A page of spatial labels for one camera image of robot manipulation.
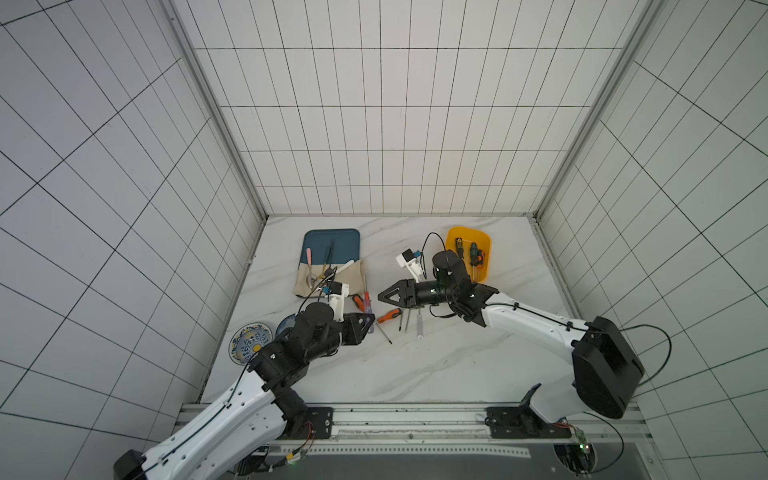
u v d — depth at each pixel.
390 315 0.91
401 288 0.69
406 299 0.66
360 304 0.95
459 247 1.07
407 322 0.90
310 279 1.00
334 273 1.00
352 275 0.98
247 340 0.85
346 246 1.09
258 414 0.60
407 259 0.72
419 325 0.90
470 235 1.09
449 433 0.73
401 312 0.92
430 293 0.67
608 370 0.42
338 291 0.66
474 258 1.05
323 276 1.00
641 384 0.45
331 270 1.01
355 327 0.62
